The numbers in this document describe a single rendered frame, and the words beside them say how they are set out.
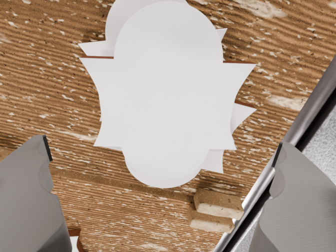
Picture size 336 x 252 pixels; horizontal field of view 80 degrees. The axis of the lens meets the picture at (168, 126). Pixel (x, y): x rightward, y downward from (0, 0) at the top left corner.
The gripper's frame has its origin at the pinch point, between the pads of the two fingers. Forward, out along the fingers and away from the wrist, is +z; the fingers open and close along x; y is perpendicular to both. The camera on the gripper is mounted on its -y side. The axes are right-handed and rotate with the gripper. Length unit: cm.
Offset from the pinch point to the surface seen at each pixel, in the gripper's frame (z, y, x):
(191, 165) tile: 3.6, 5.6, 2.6
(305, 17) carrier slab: 8.4, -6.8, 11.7
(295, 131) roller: 10.0, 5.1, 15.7
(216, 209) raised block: 5.7, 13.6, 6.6
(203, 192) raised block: 7.6, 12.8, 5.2
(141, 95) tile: 3.6, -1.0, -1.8
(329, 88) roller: 10.0, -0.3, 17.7
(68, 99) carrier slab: 8.4, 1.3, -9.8
